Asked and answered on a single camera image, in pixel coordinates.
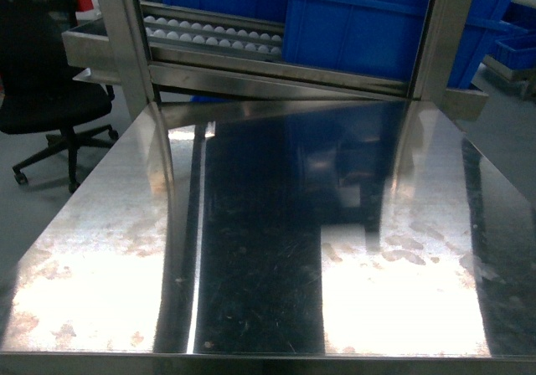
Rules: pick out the stainless steel roller rack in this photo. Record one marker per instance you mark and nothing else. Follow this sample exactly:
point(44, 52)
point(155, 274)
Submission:
point(115, 50)

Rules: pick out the large blue plastic bin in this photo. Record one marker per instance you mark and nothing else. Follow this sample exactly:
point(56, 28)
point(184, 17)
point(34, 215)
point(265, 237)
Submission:
point(381, 37)

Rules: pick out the black office chair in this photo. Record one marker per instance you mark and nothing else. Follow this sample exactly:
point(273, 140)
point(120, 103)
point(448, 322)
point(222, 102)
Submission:
point(40, 92)

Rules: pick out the small blue bin right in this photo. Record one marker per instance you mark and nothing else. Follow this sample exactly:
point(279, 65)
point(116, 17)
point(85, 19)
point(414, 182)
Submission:
point(517, 52)

